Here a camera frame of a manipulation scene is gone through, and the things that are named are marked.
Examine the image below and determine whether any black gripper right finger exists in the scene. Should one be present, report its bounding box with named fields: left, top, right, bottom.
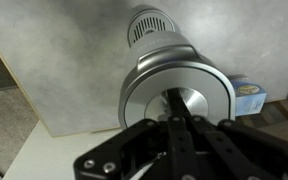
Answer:
left=178, top=89, right=288, bottom=180

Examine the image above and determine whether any grey coffee maker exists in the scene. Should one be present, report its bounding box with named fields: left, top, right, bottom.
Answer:
left=117, top=4, right=237, bottom=130

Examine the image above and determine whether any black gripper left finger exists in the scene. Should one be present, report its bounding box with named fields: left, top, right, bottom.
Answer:
left=73, top=88, right=187, bottom=180

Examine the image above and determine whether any blue cardboard box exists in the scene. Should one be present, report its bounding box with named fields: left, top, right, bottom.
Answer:
left=228, top=77, right=268, bottom=118

